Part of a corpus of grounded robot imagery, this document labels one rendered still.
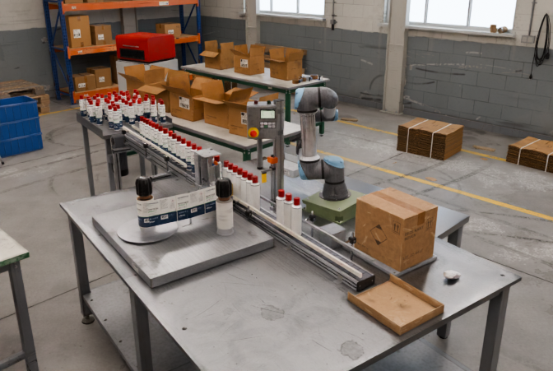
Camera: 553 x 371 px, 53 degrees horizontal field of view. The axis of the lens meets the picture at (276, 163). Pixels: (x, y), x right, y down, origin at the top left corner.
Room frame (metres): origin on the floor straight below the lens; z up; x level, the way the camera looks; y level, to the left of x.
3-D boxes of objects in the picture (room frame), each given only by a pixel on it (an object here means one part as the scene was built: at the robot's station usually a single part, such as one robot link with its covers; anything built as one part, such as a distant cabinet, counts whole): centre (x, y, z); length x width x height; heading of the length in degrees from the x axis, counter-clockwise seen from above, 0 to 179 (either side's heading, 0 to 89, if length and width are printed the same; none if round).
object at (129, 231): (2.59, 0.67, 0.89); 0.31 x 0.31 x 0.01
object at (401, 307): (1.99, -0.50, 0.85); 0.30 x 0.26 x 0.04; 36
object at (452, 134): (6.59, -1.91, 0.16); 0.65 x 0.54 x 0.32; 50
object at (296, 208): (2.54, -0.10, 0.98); 0.05 x 0.05 x 0.20
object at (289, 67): (7.27, -0.10, 0.97); 0.43 x 0.42 x 0.37; 132
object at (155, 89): (5.60, 1.16, 0.97); 0.44 x 0.38 x 0.37; 140
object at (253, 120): (2.93, 0.08, 1.38); 0.17 x 0.10 x 0.19; 91
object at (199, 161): (3.09, 0.40, 1.01); 0.14 x 0.13 x 0.26; 36
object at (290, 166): (3.34, -0.08, 0.97); 0.27 x 0.20 x 0.05; 45
